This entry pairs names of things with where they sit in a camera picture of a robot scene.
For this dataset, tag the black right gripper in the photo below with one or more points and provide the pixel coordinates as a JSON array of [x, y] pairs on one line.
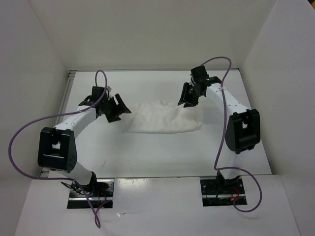
[[186, 87]]

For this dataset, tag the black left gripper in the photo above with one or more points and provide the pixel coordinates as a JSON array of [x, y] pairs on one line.
[[114, 116]]

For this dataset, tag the white pleated skirt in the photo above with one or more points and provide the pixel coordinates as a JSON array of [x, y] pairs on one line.
[[162, 117]]

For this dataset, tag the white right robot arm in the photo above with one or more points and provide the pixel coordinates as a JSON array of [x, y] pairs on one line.
[[241, 125]]

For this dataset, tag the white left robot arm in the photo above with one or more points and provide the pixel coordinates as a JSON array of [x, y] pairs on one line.
[[57, 145]]

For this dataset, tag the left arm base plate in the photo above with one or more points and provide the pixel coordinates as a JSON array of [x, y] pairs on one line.
[[102, 197]]

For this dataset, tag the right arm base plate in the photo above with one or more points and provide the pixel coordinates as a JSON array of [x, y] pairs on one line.
[[215, 196]]

